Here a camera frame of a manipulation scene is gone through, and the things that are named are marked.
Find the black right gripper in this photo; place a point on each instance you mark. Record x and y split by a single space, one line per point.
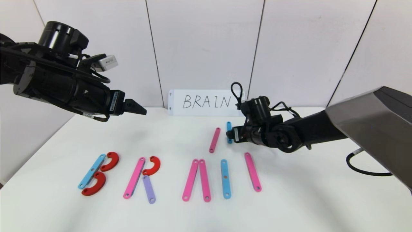
236 134

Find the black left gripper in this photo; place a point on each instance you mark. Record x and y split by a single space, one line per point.
116 102

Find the short blue bar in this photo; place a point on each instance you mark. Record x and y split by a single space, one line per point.
229 125

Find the dark pink bar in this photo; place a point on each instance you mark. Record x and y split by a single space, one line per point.
214 140

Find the short pink bar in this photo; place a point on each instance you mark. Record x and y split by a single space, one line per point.
252 172

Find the small red C piece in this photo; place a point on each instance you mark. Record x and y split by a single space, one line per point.
156 167

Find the long pink bar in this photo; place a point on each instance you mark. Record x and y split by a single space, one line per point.
134 178
190 180
204 180

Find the short purple bar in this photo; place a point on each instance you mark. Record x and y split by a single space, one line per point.
149 190

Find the orange and black left arm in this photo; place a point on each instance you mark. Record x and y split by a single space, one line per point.
40 77

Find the white BRAIN sign card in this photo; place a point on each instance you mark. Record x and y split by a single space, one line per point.
193 103

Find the blue bar with orange underside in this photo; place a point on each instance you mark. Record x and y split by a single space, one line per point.
225 187

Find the large red C piece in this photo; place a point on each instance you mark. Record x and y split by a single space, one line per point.
114 159
99 185

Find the long light blue bar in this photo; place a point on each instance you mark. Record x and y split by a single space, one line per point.
91 171

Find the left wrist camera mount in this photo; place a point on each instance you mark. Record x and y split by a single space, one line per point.
107 62

